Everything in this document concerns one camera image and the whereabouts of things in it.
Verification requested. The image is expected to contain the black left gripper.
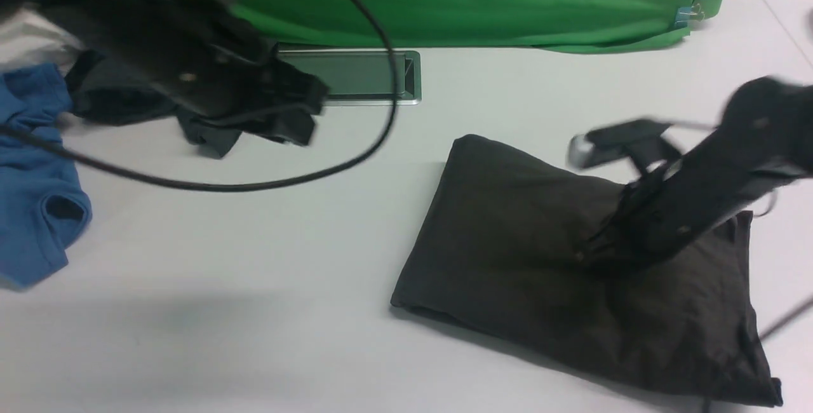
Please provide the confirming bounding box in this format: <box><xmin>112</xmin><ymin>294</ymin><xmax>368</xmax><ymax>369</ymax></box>
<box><xmin>191</xmin><ymin>58</ymin><xmax>329</xmax><ymax>147</ymax></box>

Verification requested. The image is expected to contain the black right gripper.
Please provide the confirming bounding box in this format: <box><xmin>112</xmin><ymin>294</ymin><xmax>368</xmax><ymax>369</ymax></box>
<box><xmin>577</xmin><ymin>178</ymin><xmax>693</xmax><ymax>271</ymax></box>

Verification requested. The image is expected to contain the dark gray long-sleeve shirt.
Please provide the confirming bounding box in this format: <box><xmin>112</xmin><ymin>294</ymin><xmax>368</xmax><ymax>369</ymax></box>
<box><xmin>390</xmin><ymin>135</ymin><xmax>783</xmax><ymax>407</ymax></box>

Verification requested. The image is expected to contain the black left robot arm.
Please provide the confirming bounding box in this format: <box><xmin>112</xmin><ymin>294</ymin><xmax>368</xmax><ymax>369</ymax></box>
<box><xmin>2</xmin><ymin>0</ymin><xmax>328</xmax><ymax>146</ymax></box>

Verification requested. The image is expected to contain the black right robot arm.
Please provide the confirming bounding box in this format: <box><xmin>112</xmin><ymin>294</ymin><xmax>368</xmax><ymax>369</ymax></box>
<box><xmin>567</xmin><ymin>77</ymin><xmax>812</xmax><ymax>274</ymax></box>

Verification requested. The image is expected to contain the dark teal crumpled shirt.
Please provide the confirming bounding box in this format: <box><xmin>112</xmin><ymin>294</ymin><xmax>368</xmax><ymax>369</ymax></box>
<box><xmin>64</xmin><ymin>50</ymin><xmax>241</xmax><ymax>159</ymax></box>

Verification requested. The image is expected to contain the white crumpled shirt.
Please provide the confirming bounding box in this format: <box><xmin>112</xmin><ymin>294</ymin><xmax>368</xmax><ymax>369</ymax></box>
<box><xmin>1</xmin><ymin>10</ymin><xmax>84</xmax><ymax>74</ymax></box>

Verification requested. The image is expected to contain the blue shirt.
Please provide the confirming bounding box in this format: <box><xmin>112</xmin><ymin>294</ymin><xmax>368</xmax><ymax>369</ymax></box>
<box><xmin>1</xmin><ymin>63</ymin><xmax>92</xmax><ymax>290</ymax></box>

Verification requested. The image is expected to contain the blue binder clip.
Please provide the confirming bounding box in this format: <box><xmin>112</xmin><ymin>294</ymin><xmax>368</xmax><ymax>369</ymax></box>
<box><xmin>673</xmin><ymin>4</ymin><xmax>705</xmax><ymax>30</ymax></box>

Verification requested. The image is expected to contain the green backdrop cloth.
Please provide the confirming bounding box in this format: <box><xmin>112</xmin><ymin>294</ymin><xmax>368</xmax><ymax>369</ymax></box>
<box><xmin>149</xmin><ymin>0</ymin><xmax>736</xmax><ymax>55</ymax></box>

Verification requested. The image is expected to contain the metal table cable hatch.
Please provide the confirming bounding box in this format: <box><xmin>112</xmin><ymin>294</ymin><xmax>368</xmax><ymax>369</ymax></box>
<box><xmin>279</xmin><ymin>50</ymin><xmax>423</xmax><ymax>108</ymax></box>

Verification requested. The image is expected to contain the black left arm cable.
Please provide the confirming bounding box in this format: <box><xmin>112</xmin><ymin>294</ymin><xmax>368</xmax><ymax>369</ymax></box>
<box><xmin>0</xmin><ymin>0</ymin><xmax>399</xmax><ymax>193</ymax></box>

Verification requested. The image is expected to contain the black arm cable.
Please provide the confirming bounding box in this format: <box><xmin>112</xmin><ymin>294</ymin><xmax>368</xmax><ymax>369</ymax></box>
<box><xmin>759</xmin><ymin>299</ymin><xmax>813</xmax><ymax>341</ymax></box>
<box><xmin>0</xmin><ymin>0</ymin><xmax>399</xmax><ymax>193</ymax></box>

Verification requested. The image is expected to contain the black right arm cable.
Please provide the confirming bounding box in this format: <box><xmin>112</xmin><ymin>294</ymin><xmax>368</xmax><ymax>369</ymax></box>
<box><xmin>759</xmin><ymin>299</ymin><xmax>813</xmax><ymax>341</ymax></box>

